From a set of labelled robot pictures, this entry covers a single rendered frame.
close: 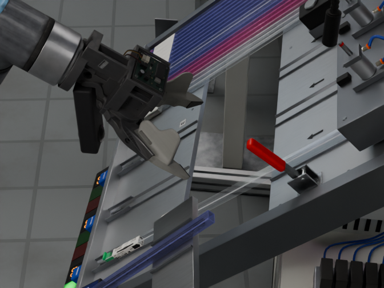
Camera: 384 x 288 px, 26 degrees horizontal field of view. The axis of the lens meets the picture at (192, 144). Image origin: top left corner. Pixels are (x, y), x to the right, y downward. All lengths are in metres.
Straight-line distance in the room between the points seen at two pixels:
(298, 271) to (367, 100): 0.56
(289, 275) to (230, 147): 1.00
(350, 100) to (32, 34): 0.40
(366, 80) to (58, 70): 0.38
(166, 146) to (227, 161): 1.44
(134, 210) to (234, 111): 1.00
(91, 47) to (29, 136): 1.65
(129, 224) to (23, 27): 0.47
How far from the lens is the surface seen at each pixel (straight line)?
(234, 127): 2.39
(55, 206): 2.46
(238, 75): 2.27
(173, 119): 1.50
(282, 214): 1.07
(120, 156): 1.54
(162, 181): 1.38
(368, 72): 1.03
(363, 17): 1.11
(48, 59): 1.04
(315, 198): 1.05
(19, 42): 1.04
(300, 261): 1.52
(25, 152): 2.63
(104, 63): 1.04
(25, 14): 1.04
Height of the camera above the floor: 1.81
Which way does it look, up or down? 44 degrees down
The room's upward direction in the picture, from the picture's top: straight up
